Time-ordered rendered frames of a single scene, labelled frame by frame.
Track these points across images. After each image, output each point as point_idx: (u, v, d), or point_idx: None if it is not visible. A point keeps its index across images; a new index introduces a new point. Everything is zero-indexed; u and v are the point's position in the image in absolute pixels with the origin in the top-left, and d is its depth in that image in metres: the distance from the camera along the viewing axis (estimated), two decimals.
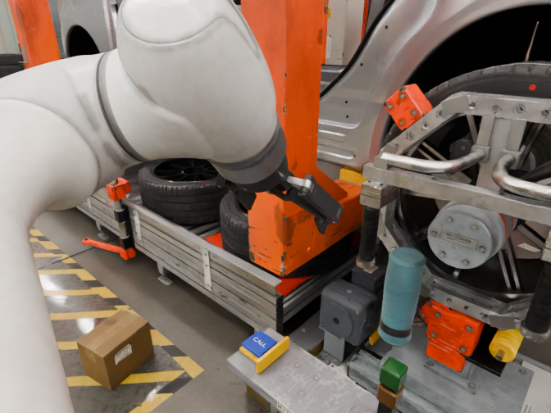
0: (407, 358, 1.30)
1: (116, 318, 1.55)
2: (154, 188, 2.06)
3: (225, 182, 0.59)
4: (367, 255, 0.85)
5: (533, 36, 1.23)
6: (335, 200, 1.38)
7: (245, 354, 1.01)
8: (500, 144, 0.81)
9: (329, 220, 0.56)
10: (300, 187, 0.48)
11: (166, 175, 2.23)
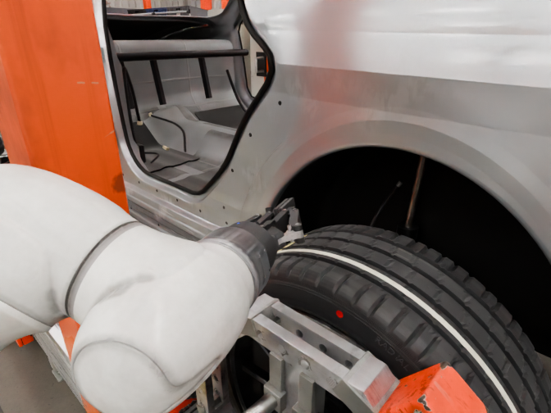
0: None
1: None
2: None
3: (289, 215, 0.58)
4: None
5: None
6: None
7: None
8: (296, 392, 0.57)
9: None
10: None
11: None
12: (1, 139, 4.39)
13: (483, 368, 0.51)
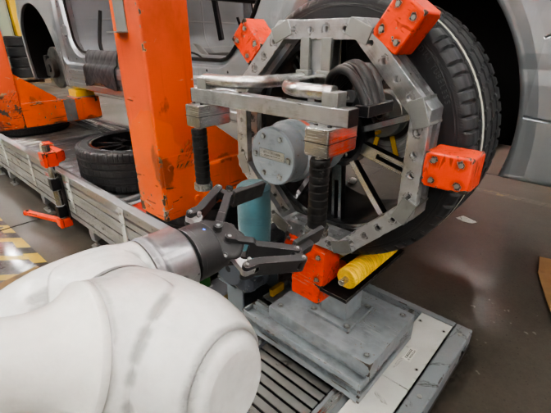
0: (294, 304, 1.33)
1: (27, 274, 1.58)
2: (87, 157, 2.09)
3: (296, 257, 0.54)
4: (200, 177, 0.89)
5: None
6: (230, 152, 1.41)
7: None
8: (318, 66, 0.84)
9: (234, 188, 0.63)
10: (194, 218, 0.55)
11: (104, 146, 2.27)
12: None
13: (474, 75, 0.77)
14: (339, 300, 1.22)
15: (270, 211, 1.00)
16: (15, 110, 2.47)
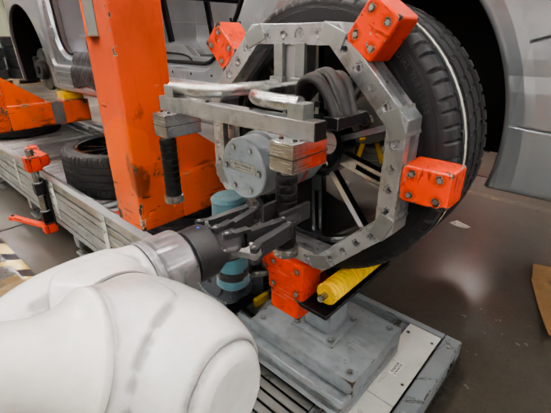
0: (278, 316, 1.28)
1: (5, 283, 1.54)
2: (71, 161, 2.05)
3: (283, 226, 0.57)
4: (170, 189, 0.84)
5: None
6: (212, 159, 1.36)
7: None
8: (293, 73, 0.79)
9: (260, 206, 0.63)
10: None
11: (90, 150, 2.22)
12: None
13: (455, 83, 0.72)
14: None
15: None
16: (1, 113, 2.42)
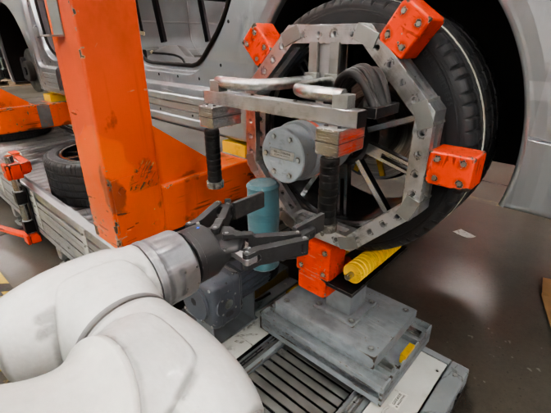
0: (300, 299, 1.36)
1: None
2: (54, 169, 1.94)
3: (298, 241, 0.53)
4: (212, 175, 0.92)
5: None
6: (198, 170, 1.25)
7: None
8: (326, 70, 0.87)
9: (233, 202, 0.65)
10: None
11: (75, 156, 2.11)
12: None
13: (475, 78, 0.80)
14: (344, 296, 1.25)
15: (279, 208, 1.03)
16: None
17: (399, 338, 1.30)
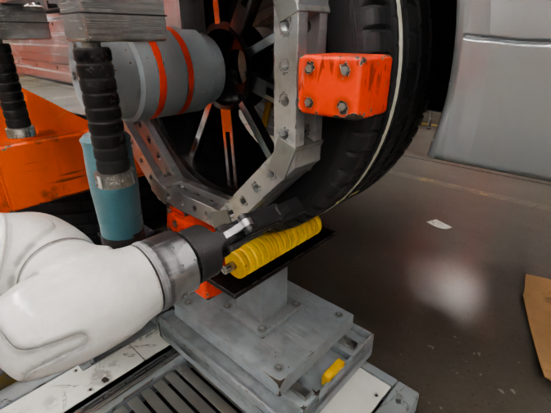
0: (207, 301, 1.06)
1: None
2: None
3: None
4: (8, 117, 0.62)
5: None
6: (60, 129, 0.95)
7: None
8: None
9: None
10: None
11: None
12: None
13: None
14: (254, 296, 0.95)
15: None
16: None
17: (330, 352, 0.99)
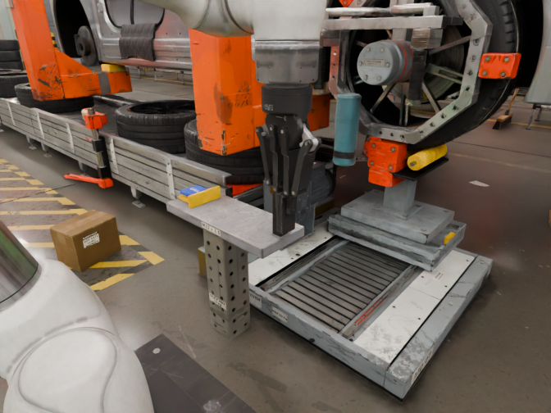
0: (361, 206, 1.72)
1: (86, 215, 1.74)
2: (129, 120, 2.25)
3: None
4: (318, 83, 1.27)
5: None
6: None
7: (182, 199, 1.20)
8: (403, 4, 1.23)
9: None
10: None
11: (142, 112, 2.43)
12: None
13: (512, 6, 1.16)
14: (400, 196, 1.61)
15: (359, 115, 1.39)
16: (55, 81, 2.62)
17: (441, 233, 1.65)
